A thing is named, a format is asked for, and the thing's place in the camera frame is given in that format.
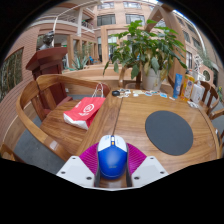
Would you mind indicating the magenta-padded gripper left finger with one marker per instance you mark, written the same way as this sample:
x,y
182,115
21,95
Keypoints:
x,y
75,170

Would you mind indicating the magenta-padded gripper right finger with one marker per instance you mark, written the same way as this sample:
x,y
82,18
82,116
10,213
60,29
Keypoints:
x,y
150,170

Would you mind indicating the blue and white computer mouse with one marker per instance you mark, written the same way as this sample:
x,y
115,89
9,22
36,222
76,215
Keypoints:
x,y
112,160

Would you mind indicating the round dark grey mouse pad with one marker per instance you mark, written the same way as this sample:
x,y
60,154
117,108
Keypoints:
x,y
169,132

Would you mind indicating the wooden armchair with red bag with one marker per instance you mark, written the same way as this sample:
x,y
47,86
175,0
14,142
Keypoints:
x,y
63,126

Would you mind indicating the red paper shopping bag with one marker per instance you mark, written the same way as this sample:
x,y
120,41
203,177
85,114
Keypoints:
x,y
83,111

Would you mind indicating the small blue sticker card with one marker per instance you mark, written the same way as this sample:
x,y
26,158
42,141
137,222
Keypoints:
x,y
163,95

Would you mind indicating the clear plastic tissue packet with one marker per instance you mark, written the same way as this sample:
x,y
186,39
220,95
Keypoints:
x,y
193,104

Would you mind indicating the small black key fob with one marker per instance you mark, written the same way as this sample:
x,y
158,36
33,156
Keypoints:
x,y
115,93

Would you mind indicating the blue squeeze tube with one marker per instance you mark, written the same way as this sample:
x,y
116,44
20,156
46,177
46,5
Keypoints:
x,y
177,86

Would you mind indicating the wooden chair behind plant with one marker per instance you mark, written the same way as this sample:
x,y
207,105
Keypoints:
x,y
121,76

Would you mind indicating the empty wooden armchair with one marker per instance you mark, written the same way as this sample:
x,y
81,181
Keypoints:
x,y
210,91

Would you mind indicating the dark red wooden lectern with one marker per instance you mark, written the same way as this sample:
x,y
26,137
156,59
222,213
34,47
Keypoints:
x,y
50,66

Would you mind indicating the spiky green agave plant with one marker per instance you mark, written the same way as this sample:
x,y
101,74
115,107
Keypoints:
x,y
78,63

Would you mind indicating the white outdoor sculpture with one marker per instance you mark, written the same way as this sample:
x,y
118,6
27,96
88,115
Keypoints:
x,y
199,63

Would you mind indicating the leafy plant in white pot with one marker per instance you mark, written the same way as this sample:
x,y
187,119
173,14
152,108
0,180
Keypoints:
x,y
146,50

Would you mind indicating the dark bust statue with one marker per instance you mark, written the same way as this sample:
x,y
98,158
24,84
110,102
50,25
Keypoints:
x,y
48,40

